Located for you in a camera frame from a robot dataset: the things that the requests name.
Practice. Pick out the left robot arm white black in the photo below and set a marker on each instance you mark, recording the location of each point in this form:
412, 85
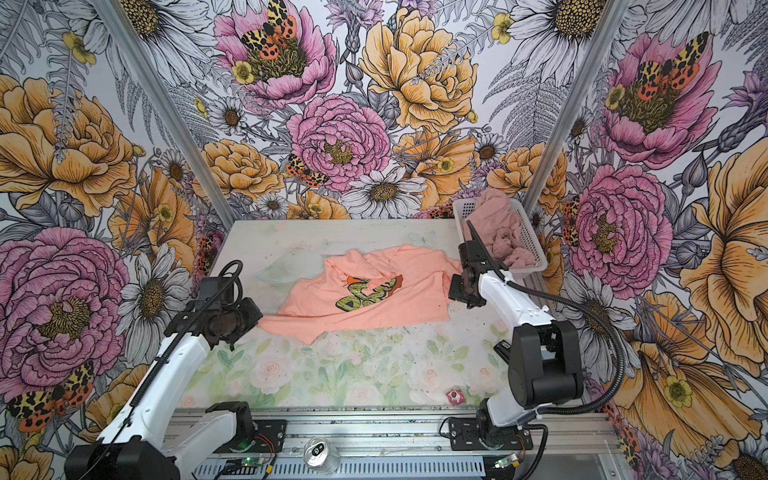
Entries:
133, 445

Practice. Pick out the small red white card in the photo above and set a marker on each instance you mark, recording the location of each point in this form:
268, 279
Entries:
455, 396

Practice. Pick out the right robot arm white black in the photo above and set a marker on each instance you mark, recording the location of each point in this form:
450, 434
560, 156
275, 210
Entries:
542, 356

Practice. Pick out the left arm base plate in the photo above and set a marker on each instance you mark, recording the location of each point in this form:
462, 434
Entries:
269, 437

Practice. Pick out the right aluminium corner post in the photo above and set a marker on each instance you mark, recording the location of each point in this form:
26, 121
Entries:
599, 48

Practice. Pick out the aluminium frame rail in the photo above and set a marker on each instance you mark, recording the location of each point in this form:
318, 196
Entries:
360, 432

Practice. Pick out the right green circuit board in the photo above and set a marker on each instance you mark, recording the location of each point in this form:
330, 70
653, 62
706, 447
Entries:
510, 461

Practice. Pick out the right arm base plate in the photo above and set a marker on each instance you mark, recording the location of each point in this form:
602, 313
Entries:
471, 434

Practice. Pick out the white slotted cable duct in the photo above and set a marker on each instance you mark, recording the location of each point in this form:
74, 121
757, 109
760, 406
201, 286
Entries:
448, 467

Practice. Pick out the left aluminium corner post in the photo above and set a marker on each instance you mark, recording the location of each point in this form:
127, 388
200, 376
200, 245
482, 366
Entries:
129, 44

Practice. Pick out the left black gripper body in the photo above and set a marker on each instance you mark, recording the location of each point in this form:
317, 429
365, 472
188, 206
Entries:
240, 320

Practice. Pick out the aluminium corner post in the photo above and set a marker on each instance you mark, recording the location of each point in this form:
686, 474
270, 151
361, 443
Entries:
129, 44
599, 48

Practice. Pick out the silver drink can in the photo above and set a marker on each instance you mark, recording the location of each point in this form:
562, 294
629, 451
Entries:
321, 455

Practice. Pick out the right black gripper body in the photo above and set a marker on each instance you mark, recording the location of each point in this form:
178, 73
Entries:
459, 291

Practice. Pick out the white plastic laundry basket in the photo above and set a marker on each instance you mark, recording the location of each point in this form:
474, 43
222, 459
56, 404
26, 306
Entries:
527, 236

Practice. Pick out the peach graphic t-shirt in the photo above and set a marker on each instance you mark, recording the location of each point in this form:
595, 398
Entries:
395, 287

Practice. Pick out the dusty pink garment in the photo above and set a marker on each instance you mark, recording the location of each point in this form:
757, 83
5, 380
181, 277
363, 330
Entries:
500, 229

